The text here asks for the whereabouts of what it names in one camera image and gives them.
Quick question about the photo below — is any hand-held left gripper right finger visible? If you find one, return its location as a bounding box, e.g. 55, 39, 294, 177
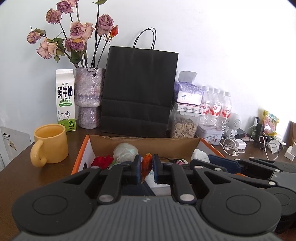
152, 154, 233, 205

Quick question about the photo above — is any grey tin box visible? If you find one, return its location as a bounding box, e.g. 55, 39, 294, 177
196, 125, 224, 146

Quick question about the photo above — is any white round desk gadget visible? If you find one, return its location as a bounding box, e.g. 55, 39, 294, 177
225, 113, 242, 137

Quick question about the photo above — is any yellow pink snack bag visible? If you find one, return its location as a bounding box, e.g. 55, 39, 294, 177
261, 110, 280, 137

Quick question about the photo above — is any black paper bag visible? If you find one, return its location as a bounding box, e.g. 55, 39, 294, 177
100, 28, 179, 138

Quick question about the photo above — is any white paper pamphlet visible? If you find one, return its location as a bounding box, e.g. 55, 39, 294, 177
0, 126, 31, 163

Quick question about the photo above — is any purple textured vase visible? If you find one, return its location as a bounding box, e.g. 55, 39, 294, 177
75, 67, 106, 129

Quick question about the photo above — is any clear jar of seeds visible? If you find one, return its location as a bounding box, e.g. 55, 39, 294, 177
170, 110, 201, 139

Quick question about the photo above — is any purple tissue pack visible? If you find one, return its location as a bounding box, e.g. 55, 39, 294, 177
173, 71, 205, 106

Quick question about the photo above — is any red green fabric flower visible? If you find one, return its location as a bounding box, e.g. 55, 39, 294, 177
91, 156, 116, 169

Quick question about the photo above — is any red cardboard box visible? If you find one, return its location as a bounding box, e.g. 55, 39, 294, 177
71, 134, 226, 176

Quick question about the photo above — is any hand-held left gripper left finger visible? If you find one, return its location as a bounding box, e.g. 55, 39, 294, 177
59, 154, 142, 205

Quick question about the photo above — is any white milk carton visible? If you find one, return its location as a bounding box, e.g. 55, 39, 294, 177
55, 69, 77, 132

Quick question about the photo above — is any dried pink rose bouquet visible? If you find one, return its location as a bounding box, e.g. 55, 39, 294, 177
26, 0, 119, 69

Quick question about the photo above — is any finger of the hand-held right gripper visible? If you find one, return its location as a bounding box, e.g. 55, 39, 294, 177
214, 167, 277, 188
207, 154, 296, 174

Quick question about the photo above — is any white earphone cable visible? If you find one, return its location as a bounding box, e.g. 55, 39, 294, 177
220, 137, 245, 155

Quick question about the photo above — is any flat white box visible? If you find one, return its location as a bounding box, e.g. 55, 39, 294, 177
172, 103, 204, 113

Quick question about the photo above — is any wooden phone stand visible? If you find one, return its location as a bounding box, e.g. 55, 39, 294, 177
288, 120, 296, 146

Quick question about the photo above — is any white yellow plush toy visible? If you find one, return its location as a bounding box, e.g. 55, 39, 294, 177
191, 149, 210, 164

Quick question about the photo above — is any yellow ceramic mug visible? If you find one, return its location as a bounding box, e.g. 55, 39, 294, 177
31, 124, 69, 168

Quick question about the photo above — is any white charging cable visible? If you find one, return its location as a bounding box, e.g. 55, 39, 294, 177
259, 136, 281, 160

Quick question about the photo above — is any clear plastic bag bundle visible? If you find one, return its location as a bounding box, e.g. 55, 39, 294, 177
113, 142, 139, 163

